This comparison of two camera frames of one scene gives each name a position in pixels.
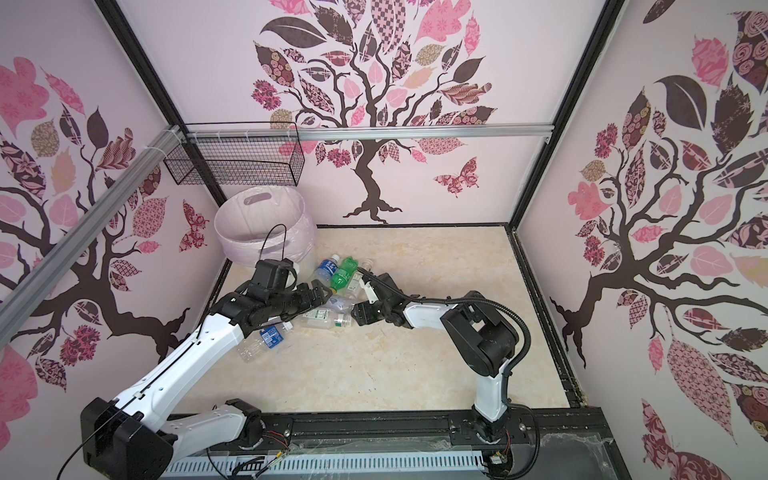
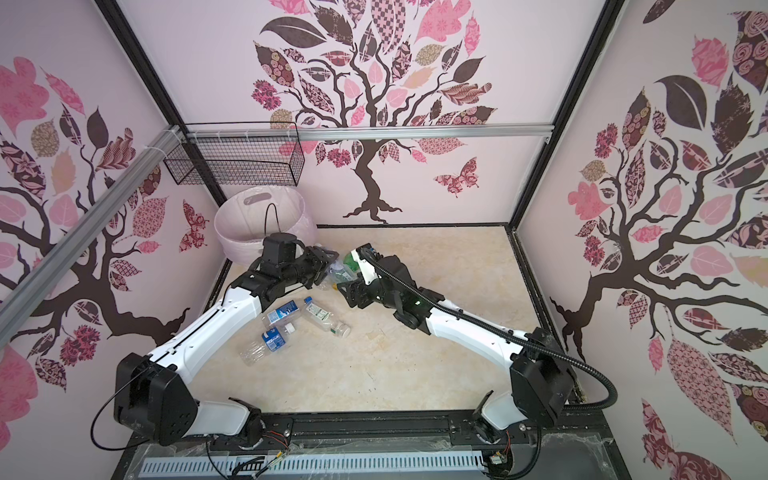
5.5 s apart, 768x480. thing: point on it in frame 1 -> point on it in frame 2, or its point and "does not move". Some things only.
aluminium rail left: (17, 306) does not move
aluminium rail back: (373, 133) does not move
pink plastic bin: (266, 222) does not move
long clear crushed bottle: (341, 306) -> (339, 273)
